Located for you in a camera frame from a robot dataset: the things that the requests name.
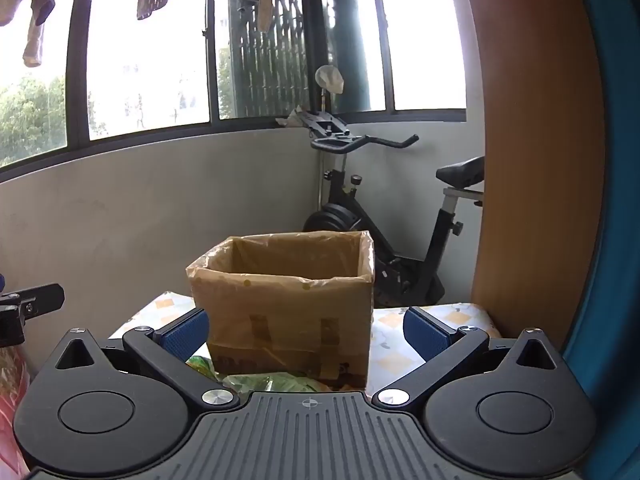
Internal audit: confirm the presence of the green snack bag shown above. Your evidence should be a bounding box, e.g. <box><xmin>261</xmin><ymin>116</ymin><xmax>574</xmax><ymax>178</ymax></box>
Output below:
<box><xmin>186</xmin><ymin>356</ymin><xmax>331</xmax><ymax>394</ymax></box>

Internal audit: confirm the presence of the red patterned bedding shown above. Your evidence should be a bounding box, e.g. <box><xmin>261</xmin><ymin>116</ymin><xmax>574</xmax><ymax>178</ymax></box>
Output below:
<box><xmin>0</xmin><ymin>347</ymin><xmax>30</xmax><ymax>480</ymax></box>

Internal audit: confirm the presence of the floral checkered tablecloth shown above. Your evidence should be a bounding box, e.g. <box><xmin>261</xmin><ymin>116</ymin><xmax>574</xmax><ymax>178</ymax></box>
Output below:
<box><xmin>108</xmin><ymin>292</ymin><xmax>500</xmax><ymax>394</ymax></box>

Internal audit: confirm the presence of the black exercise bike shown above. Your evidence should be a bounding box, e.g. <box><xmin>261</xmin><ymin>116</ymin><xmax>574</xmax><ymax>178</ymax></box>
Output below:
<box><xmin>296</xmin><ymin>110</ymin><xmax>485</xmax><ymax>307</ymax></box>

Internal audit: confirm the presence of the cardboard box with plastic liner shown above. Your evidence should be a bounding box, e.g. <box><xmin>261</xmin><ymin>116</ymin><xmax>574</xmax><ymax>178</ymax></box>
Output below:
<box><xmin>186</xmin><ymin>231</ymin><xmax>374</xmax><ymax>390</ymax></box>

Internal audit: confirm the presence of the teal curtain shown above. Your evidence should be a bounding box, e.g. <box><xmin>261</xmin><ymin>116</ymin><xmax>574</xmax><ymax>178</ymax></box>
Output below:
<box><xmin>564</xmin><ymin>0</ymin><xmax>639</xmax><ymax>479</ymax></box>

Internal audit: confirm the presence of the wooden door panel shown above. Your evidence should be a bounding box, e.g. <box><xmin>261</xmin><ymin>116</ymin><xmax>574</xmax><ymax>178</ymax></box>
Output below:
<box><xmin>470</xmin><ymin>0</ymin><xmax>605</xmax><ymax>346</ymax></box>

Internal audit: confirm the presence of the white cloth on pole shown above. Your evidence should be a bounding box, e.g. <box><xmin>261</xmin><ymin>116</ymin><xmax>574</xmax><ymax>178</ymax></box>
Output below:
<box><xmin>314</xmin><ymin>64</ymin><xmax>345</xmax><ymax>94</ymax></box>

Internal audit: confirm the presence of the beige hanging sock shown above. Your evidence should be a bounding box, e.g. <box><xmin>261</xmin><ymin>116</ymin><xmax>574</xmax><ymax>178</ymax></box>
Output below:
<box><xmin>23</xmin><ymin>0</ymin><xmax>55</xmax><ymax>68</ymax></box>

